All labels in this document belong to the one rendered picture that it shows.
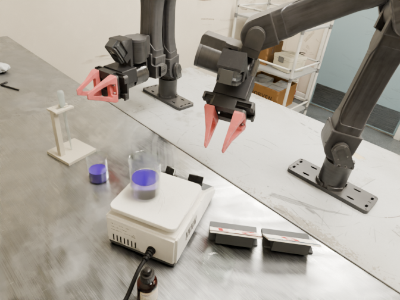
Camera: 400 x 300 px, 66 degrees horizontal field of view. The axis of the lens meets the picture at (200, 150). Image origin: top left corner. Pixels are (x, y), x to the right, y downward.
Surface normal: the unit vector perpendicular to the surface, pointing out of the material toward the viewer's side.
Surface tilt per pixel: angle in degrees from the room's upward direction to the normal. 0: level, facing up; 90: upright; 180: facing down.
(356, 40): 90
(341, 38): 90
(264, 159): 0
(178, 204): 0
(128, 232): 90
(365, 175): 0
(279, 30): 93
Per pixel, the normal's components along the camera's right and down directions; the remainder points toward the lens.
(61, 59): 0.70, 0.44
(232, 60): -0.17, -0.31
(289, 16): -0.02, 0.41
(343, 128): -0.26, 0.50
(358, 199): 0.09, -0.83
